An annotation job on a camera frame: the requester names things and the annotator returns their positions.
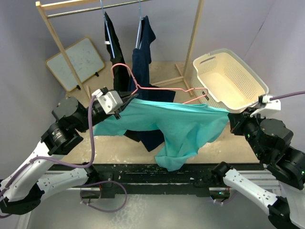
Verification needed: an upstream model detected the light blue hanger left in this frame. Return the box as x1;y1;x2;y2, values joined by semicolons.
100;0;115;58

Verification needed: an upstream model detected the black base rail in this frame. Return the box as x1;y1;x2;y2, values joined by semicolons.
47;163;265;198

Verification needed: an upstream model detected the black hanging garment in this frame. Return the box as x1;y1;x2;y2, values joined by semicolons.
104;11;141;143

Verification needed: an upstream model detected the teal t shirt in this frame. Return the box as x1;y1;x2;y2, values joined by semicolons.
93;99;229;171

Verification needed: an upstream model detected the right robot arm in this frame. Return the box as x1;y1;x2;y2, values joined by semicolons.
212;108;305;229

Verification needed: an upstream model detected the light blue hanger right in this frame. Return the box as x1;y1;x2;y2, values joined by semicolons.
135;0;143;49

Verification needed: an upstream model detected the cream perforated laundry basket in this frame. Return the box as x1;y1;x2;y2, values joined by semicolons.
191;48;269;113

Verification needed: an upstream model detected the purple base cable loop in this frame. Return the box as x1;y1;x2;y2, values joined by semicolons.
80;180;128;213

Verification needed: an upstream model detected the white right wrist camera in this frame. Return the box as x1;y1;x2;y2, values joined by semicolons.
250;94;281;118

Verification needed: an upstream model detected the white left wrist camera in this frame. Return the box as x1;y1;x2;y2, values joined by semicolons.
92;87;123;115

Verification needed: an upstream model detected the navy blue t shirt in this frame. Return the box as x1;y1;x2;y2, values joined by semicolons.
132;16;175;152

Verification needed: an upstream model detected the pink wire hanger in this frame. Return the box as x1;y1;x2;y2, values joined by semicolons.
111;63;209;104

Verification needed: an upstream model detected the wooden clothes rack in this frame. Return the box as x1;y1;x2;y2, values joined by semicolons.
48;0;198;104

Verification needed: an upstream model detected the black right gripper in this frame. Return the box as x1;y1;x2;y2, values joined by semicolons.
229;105;268;158

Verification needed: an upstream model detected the small whiteboard yellow frame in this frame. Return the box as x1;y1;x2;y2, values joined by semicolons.
46;37;105;92

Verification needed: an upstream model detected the aluminium frame rail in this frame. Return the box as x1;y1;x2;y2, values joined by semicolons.
16;167;294;229

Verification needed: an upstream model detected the light blue hanger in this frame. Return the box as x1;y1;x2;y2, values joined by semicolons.
100;0;115;58
135;0;143;49

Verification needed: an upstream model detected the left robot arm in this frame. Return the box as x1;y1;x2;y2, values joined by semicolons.
0;88;137;219

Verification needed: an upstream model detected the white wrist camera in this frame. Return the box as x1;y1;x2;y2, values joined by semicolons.
92;87;123;115
250;94;281;118

